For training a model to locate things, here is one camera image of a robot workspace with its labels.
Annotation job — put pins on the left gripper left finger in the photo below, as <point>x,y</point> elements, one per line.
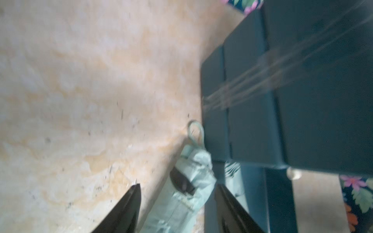
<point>123,218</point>

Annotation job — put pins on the teal drawer cabinet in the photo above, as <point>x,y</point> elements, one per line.
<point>291,89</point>

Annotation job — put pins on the mint green umbrella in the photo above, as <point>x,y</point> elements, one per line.
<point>188,187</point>

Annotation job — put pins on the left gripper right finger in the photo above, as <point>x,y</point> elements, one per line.
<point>231,216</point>

